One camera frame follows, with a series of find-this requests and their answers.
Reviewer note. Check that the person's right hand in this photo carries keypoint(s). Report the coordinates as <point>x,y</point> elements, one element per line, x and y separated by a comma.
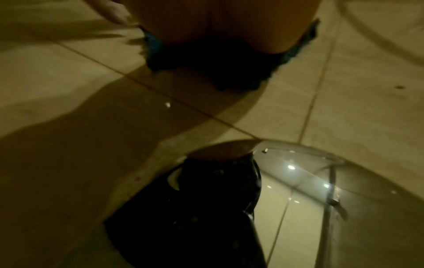
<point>215,18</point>

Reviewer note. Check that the dark teal scrubbing cloth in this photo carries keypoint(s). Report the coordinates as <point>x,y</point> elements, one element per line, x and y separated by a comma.
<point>232,68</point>

